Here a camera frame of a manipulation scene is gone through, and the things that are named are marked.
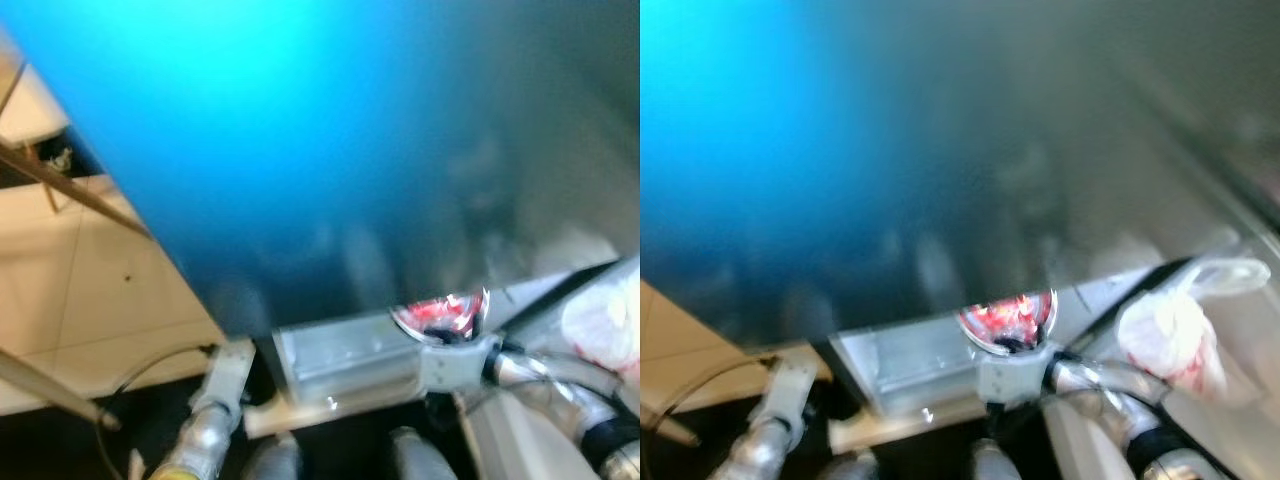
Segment white fridge compartment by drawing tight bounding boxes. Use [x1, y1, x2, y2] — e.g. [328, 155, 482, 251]
[825, 270, 1181, 456]
[245, 258, 641, 439]

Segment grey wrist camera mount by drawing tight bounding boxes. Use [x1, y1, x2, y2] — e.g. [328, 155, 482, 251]
[418, 335, 501, 397]
[205, 338, 257, 409]
[768, 352, 823, 426]
[977, 343, 1051, 404]

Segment silver right robot leg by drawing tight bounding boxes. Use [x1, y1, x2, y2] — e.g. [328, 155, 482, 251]
[968, 438, 1023, 480]
[388, 427, 459, 480]

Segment silver left robot leg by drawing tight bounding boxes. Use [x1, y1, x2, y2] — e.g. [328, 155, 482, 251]
[815, 450, 879, 480]
[243, 432, 303, 480]

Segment steel bowl with red food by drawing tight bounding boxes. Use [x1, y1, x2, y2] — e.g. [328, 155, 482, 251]
[390, 288, 491, 347]
[957, 290, 1059, 357]

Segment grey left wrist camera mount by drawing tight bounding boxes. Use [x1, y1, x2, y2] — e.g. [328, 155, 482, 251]
[205, 338, 257, 409]
[768, 352, 823, 426]

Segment silver robot leg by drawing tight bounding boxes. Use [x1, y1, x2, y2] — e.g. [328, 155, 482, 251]
[815, 450, 879, 480]
[388, 427, 459, 480]
[968, 438, 1023, 480]
[243, 432, 303, 480]

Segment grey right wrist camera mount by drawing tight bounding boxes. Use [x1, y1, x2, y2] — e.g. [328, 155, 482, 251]
[418, 335, 501, 397]
[977, 343, 1051, 404]

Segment white plastic bag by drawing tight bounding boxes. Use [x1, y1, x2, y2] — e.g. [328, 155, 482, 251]
[1117, 257, 1273, 393]
[560, 272, 641, 379]

